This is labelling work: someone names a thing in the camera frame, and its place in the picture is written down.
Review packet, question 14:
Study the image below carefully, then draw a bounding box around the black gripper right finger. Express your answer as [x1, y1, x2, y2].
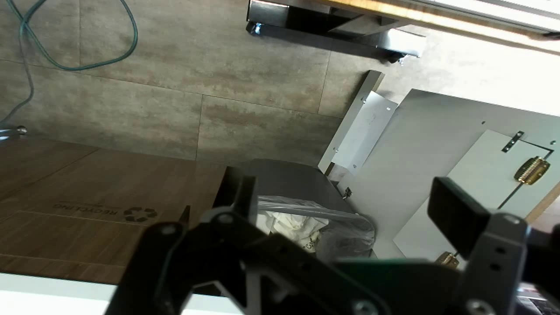
[426, 175, 560, 315]

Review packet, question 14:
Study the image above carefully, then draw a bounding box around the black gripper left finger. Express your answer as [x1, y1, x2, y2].
[103, 164, 386, 315]

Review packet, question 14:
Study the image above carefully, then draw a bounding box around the clear plastic bin bag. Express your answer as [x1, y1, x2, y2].
[255, 194, 374, 259]

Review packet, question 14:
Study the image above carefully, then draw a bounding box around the open cabinet door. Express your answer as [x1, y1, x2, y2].
[342, 87, 560, 260]

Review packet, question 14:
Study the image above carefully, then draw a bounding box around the wooden frame with rails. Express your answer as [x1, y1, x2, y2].
[325, 0, 560, 57]

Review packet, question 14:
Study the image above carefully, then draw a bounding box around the long thin power cable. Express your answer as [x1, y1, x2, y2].
[0, 0, 139, 127]

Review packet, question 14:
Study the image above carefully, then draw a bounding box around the black metal base bracket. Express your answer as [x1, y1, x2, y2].
[244, 0, 421, 64]

